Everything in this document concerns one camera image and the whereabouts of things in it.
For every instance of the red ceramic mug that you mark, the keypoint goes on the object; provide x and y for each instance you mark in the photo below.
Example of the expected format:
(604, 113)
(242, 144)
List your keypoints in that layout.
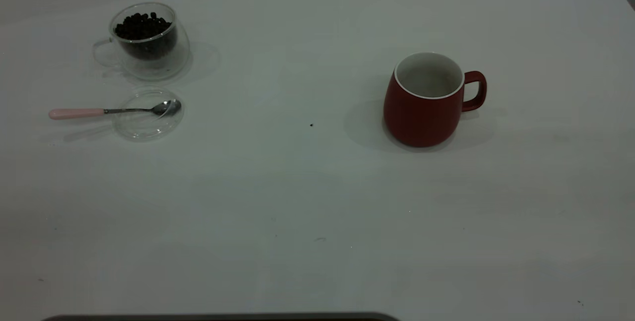
(421, 122)

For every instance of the dark coffee beans pile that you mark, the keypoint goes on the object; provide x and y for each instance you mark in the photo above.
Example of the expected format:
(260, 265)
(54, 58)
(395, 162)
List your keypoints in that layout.
(143, 27)

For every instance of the small clear glass dish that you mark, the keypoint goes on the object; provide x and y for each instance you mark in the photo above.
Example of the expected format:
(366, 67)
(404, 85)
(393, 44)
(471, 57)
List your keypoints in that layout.
(144, 130)

